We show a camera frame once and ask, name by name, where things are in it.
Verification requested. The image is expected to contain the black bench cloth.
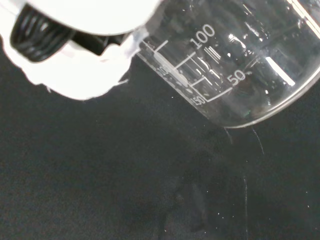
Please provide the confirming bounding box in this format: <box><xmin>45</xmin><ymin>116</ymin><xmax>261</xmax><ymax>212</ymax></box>
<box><xmin>0</xmin><ymin>34</ymin><xmax>320</xmax><ymax>240</ymax></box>

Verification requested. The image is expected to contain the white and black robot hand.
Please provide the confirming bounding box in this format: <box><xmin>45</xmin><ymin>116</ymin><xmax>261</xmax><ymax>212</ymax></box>
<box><xmin>0</xmin><ymin>0</ymin><xmax>166</xmax><ymax>101</ymax></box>

